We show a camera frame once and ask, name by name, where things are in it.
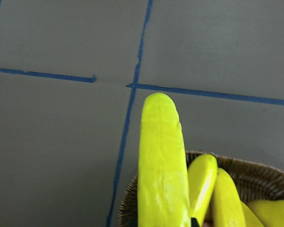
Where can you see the yellow banana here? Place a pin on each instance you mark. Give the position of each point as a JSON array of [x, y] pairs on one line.
[[202, 174], [226, 205], [264, 213], [162, 191]]

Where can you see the brown wicker basket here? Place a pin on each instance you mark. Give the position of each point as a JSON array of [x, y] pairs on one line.
[[254, 181]]

